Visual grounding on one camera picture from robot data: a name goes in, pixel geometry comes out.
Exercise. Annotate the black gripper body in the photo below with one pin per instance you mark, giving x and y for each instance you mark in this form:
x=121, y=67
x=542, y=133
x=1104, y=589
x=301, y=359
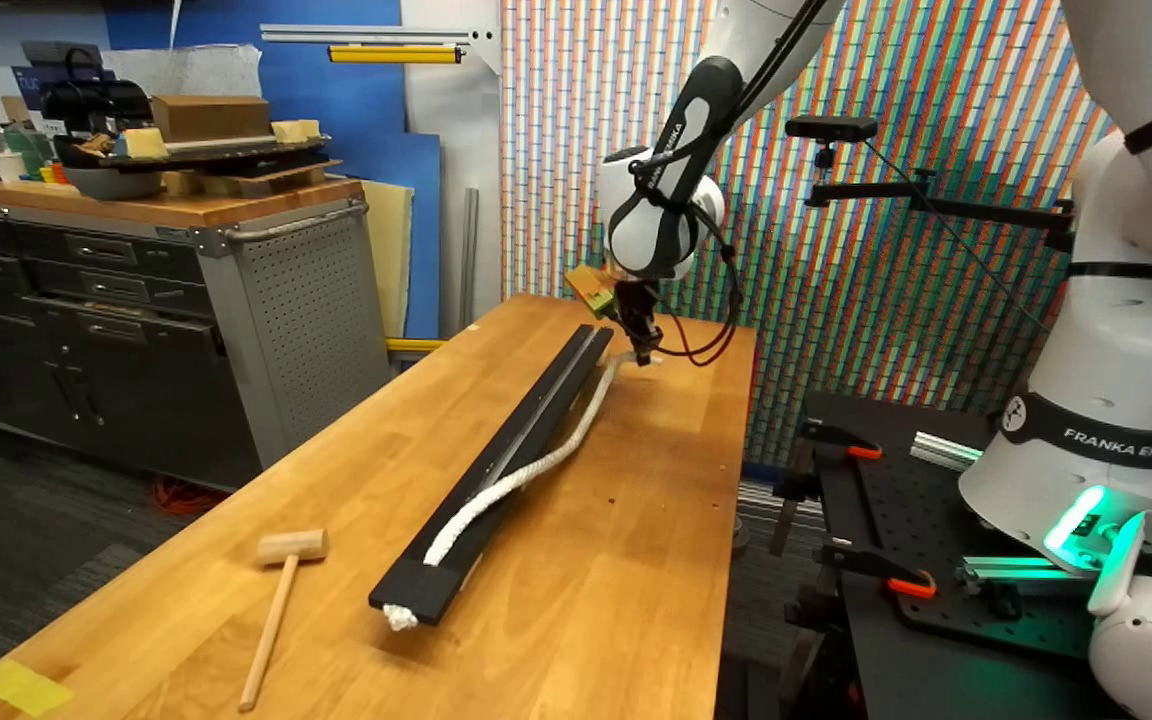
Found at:
x=636, y=312

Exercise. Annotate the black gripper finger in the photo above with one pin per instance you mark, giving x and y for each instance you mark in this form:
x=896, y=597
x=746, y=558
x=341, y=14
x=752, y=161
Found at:
x=640, y=353

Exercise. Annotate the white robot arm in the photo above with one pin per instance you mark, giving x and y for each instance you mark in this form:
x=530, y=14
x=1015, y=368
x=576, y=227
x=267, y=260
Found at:
x=1068, y=466

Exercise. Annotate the yellow level tool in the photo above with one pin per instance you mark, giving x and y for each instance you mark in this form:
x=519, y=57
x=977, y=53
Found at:
x=393, y=53

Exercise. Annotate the wooden mallet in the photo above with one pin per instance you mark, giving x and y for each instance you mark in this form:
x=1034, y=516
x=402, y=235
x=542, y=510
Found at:
x=284, y=555

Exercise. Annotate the grey metal cabinet workbench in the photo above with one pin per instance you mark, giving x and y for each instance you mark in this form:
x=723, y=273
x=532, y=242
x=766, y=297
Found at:
x=185, y=337

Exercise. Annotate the yellow tape patch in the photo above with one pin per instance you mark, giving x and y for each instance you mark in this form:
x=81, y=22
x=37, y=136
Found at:
x=31, y=691

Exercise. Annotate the long black rail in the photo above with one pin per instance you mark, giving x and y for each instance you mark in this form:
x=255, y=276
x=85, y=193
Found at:
x=532, y=443

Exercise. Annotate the black camera on stand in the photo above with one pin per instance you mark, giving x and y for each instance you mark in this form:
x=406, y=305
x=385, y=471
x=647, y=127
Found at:
x=916, y=189

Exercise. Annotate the orange handled clamp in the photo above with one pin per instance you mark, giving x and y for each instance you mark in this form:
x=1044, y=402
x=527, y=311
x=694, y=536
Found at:
x=889, y=568

